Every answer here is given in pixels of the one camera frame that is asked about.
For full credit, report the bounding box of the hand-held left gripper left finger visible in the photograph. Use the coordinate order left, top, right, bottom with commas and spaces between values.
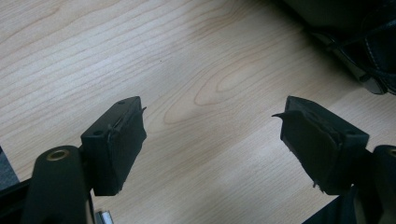
80, 96, 148, 197

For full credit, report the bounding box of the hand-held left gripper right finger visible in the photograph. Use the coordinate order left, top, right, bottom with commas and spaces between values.
272, 95, 370, 196

